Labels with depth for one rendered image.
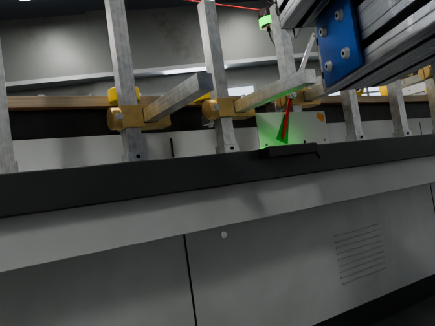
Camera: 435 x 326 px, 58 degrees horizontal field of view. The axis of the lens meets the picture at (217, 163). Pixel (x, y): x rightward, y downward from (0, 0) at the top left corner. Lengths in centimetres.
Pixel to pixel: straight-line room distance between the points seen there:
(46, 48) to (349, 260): 574
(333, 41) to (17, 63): 632
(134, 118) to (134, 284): 46
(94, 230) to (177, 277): 38
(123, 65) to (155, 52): 546
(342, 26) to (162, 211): 60
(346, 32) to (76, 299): 88
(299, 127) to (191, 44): 538
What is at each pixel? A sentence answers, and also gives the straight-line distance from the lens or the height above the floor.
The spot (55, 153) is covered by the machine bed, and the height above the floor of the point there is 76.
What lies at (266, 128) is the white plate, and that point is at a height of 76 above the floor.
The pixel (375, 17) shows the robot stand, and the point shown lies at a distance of 43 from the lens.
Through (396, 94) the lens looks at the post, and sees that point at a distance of 155.
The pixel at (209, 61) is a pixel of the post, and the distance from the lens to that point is 105.
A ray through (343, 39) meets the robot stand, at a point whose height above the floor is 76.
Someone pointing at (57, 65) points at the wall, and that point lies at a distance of 651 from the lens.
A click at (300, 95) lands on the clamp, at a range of 118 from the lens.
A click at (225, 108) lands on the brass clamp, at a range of 101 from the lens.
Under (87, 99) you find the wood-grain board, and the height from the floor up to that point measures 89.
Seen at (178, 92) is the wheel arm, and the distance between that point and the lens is 74.
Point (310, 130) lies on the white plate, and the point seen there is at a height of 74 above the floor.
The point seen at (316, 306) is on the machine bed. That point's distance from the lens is 149.
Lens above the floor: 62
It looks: 3 degrees up
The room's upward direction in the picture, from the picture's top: 8 degrees counter-clockwise
